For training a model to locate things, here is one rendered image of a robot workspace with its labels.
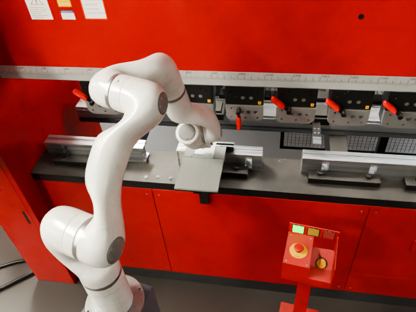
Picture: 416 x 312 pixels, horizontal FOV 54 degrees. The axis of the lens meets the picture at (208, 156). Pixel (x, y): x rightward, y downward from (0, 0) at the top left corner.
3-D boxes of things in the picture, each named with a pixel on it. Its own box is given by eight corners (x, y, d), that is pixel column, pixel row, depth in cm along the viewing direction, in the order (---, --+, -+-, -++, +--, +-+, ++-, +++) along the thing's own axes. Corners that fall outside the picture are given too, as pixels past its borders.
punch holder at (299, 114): (275, 122, 164) (277, 88, 153) (276, 109, 170) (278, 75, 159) (313, 124, 162) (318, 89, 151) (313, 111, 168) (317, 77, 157)
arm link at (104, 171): (77, 250, 114) (124, 271, 108) (46, 254, 103) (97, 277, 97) (130, 80, 116) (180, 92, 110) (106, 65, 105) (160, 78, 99)
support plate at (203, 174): (174, 189, 167) (174, 187, 166) (187, 146, 186) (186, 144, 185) (217, 192, 164) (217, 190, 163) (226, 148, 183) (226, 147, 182)
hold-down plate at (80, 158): (54, 164, 200) (52, 160, 198) (59, 157, 203) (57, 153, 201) (112, 169, 195) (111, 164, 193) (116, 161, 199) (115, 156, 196)
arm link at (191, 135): (205, 125, 156) (181, 129, 157) (199, 118, 143) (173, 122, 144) (208, 147, 155) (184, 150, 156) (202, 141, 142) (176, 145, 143)
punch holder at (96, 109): (89, 113, 178) (78, 81, 166) (96, 101, 184) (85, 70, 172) (122, 115, 175) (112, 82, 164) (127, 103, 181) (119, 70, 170)
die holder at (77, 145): (50, 156, 204) (43, 142, 198) (55, 148, 209) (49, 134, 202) (146, 163, 196) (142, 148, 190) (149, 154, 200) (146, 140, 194)
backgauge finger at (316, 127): (303, 145, 181) (303, 137, 178) (302, 109, 199) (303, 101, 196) (330, 147, 179) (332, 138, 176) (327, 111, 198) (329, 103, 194)
